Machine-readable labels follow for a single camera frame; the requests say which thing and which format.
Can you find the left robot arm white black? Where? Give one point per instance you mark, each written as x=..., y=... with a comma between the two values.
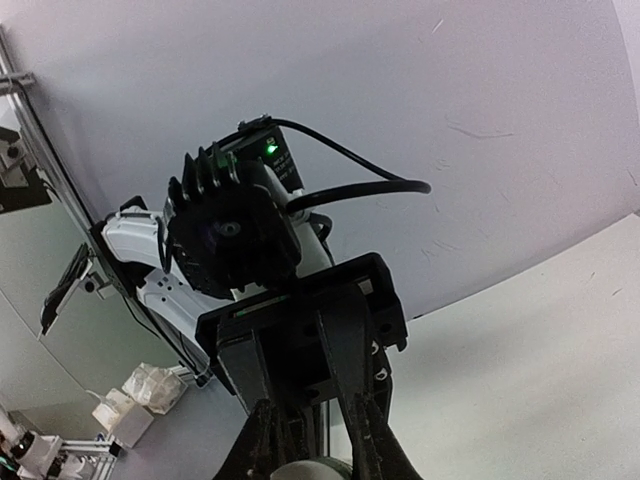
x=131, y=235

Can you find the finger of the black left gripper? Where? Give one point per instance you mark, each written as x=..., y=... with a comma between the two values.
x=353, y=353
x=243, y=361

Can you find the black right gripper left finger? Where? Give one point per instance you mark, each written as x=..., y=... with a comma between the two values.
x=258, y=450

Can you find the aluminium frame post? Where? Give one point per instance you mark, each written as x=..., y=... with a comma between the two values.
x=15, y=86

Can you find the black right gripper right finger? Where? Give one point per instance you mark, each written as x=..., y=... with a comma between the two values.
x=377, y=454

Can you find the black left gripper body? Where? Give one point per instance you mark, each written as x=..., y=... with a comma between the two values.
x=286, y=325

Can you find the crumpled white paper bag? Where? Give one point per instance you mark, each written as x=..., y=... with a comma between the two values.
x=156, y=388

